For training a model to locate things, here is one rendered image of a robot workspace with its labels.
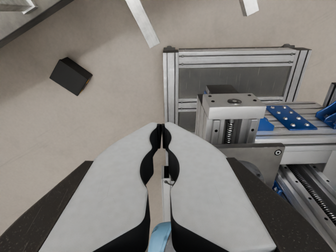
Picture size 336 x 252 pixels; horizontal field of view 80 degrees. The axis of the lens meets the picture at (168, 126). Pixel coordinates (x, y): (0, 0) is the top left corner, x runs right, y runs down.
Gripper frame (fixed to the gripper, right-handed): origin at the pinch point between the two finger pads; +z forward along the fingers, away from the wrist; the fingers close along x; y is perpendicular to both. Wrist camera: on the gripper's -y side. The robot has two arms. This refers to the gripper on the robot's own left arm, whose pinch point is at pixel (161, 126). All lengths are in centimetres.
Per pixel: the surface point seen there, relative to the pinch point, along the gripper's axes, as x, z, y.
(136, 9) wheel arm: -6.2, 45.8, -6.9
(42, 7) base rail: -37, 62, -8
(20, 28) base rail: -45, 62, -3
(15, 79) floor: -105, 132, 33
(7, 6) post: -39, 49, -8
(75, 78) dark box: -57, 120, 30
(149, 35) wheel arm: -3.4, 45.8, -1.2
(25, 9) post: -40, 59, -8
